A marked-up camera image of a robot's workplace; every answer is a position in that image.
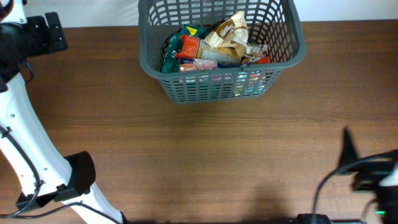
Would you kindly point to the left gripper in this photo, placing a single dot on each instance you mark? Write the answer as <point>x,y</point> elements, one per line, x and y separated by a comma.
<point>43,34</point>

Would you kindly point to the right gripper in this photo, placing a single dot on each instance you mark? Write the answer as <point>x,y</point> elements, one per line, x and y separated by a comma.
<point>367,168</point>

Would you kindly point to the beige brown snack bag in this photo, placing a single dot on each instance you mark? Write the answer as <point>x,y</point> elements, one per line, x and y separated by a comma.
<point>233,33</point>
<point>254,52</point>

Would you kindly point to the green Nescafe coffee bag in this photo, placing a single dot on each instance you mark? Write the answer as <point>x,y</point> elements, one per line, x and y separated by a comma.
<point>171,61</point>

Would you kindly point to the orange biscuit package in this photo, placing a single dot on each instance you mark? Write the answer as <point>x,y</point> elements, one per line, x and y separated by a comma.
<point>196,48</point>

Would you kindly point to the light teal wipes packet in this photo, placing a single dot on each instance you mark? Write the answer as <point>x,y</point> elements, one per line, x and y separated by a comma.
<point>254,90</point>

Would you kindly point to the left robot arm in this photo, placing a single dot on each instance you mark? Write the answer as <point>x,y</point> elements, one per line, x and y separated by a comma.
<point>44,174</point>

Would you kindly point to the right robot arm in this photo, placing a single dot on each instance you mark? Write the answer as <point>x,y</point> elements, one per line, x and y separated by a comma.
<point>386,199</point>

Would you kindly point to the grey plastic mesh basket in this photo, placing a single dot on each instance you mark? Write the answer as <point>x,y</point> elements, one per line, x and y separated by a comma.
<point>275,23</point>

